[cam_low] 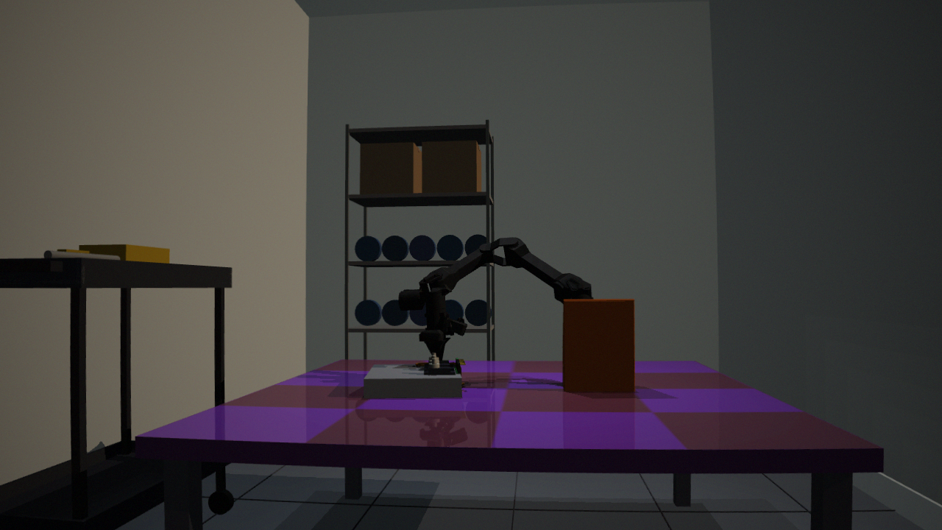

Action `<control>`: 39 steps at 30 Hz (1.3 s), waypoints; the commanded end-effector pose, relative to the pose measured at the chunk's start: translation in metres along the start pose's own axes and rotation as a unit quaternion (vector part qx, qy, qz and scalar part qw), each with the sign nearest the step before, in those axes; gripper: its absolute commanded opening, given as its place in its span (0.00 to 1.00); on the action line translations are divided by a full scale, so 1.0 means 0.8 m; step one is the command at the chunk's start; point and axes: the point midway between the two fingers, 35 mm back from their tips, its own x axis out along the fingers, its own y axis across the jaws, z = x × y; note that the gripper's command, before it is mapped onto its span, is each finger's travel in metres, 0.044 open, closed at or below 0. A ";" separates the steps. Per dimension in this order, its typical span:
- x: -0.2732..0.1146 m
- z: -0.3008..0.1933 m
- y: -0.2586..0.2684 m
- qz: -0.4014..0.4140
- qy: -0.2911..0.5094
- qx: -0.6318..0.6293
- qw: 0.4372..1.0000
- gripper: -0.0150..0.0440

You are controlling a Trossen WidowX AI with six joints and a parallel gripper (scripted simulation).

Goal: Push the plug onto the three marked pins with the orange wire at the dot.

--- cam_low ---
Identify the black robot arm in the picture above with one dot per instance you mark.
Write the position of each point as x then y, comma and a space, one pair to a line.
443, 280

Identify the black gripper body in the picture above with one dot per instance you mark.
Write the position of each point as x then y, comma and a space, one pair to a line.
435, 321

